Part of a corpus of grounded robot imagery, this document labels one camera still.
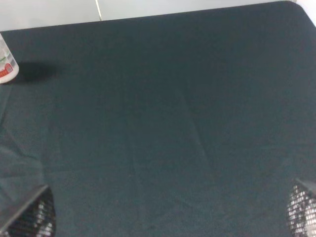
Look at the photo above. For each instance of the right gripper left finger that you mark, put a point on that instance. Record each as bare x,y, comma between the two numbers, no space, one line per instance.
33,215

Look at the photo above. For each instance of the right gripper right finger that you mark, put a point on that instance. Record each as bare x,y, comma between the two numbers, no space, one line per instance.
301,209

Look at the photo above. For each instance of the black tablecloth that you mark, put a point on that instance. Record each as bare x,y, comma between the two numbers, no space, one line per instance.
192,124

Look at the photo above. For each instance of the white milk bottle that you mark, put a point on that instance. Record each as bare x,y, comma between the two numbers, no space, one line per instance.
9,68

